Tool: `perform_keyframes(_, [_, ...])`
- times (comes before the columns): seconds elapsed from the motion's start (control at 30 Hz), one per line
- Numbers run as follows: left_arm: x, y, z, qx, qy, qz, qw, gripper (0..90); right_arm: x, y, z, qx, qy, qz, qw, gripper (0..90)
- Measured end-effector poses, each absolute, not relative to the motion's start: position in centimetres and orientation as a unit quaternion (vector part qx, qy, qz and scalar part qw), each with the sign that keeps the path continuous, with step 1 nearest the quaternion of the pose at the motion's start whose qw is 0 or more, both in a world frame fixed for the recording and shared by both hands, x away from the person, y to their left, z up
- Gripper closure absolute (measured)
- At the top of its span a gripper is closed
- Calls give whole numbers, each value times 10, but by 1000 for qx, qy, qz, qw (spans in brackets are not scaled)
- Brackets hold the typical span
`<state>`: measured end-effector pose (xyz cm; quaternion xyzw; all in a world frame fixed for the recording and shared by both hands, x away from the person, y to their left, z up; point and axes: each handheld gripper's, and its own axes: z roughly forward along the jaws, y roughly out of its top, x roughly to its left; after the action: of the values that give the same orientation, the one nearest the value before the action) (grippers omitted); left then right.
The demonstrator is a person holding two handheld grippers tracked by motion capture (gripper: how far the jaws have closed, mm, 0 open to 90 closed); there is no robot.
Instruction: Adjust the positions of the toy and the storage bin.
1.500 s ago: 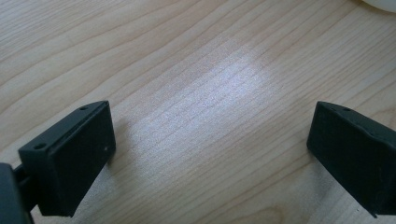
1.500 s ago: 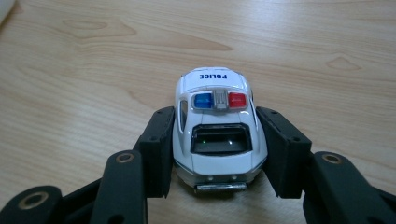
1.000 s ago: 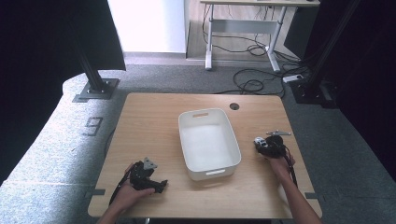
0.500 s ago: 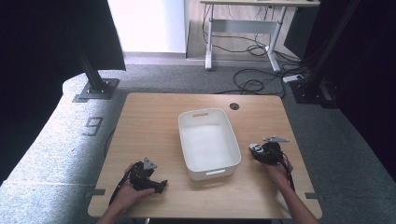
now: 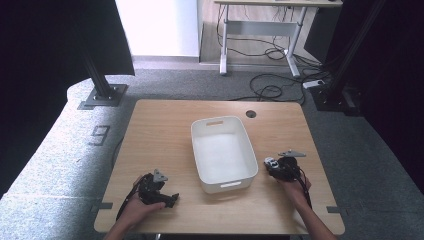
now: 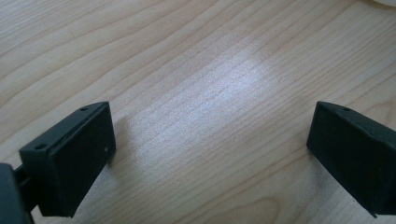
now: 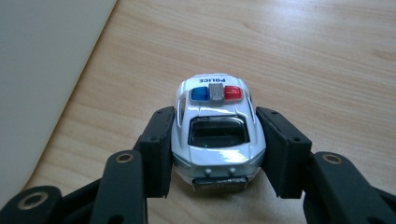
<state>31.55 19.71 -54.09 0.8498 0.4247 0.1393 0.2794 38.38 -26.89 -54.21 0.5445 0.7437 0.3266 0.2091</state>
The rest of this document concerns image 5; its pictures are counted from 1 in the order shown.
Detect person's left hand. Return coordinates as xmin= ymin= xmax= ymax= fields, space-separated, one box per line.
xmin=115 ymin=175 xmax=167 ymax=232

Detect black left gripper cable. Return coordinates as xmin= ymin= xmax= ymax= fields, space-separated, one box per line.
xmin=115 ymin=179 xmax=143 ymax=222

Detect dark curtain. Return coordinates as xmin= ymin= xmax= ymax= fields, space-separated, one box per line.
xmin=324 ymin=0 xmax=424 ymax=196
xmin=0 ymin=0 xmax=136 ymax=198

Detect person's right hand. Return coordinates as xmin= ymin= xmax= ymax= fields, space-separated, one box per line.
xmin=277 ymin=175 xmax=313 ymax=209

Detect white plastic basket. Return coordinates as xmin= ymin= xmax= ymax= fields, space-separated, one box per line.
xmin=190 ymin=115 xmax=260 ymax=195

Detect black metal stand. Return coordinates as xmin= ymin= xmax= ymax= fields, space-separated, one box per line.
xmin=309 ymin=0 xmax=388 ymax=118
xmin=77 ymin=39 xmax=129 ymax=111

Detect white-framed background desk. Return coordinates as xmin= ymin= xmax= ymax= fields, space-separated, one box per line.
xmin=213 ymin=0 xmax=344 ymax=78

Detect white power strip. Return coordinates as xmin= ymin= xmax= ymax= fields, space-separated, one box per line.
xmin=302 ymin=79 xmax=326 ymax=90

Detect black cables under desk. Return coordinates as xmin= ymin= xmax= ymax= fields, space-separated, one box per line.
xmin=215 ymin=3 xmax=323 ymax=64

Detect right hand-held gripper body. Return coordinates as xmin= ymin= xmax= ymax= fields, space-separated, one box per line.
xmin=273 ymin=149 xmax=307 ymax=183

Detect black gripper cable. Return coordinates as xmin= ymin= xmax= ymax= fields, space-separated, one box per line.
xmin=295 ymin=165 xmax=313 ymax=210
xmin=115 ymin=179 xmax=143 ymax=222

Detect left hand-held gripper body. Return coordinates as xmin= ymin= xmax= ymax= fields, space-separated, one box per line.
xmin=137 ymin=168 xmax=170 ymax=206

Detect black floor cable tangle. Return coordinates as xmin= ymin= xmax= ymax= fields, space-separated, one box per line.
xmin=228 ymin=68 xmax=333 ymax=105

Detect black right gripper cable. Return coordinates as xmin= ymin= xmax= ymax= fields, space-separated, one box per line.
xmin=295 ymin=165 xmax=313 ymax=210

